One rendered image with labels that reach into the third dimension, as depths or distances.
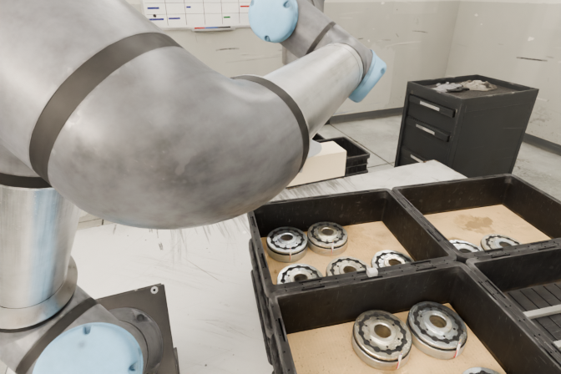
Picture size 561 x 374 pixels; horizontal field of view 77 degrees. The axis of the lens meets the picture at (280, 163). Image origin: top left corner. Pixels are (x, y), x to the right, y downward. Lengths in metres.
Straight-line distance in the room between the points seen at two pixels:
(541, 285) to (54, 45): 0.98
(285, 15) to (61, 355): 0.52
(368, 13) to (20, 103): 4.10
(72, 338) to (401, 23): 4.30
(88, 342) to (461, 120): 2.01
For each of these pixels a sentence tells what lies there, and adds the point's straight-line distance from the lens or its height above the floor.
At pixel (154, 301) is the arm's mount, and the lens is 0.76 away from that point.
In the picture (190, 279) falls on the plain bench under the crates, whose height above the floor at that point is 0.70.
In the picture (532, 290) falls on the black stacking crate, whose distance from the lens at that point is 0.99.
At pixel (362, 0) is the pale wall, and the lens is 4.17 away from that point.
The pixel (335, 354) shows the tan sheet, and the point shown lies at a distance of 0.73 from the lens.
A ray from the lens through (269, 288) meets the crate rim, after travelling 0.68.
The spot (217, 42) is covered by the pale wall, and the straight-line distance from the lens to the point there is 3.59.
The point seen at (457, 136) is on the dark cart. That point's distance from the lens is 2.24.
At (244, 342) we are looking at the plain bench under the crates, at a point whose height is 0.70.
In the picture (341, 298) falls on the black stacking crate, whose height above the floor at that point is 0.90.
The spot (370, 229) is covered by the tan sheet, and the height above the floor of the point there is 0.83.
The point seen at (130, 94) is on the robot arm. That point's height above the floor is 1.37.
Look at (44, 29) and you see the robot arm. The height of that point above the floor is 1.40.
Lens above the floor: 1.42
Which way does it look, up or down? 26 degrees down
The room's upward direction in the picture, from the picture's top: straight up
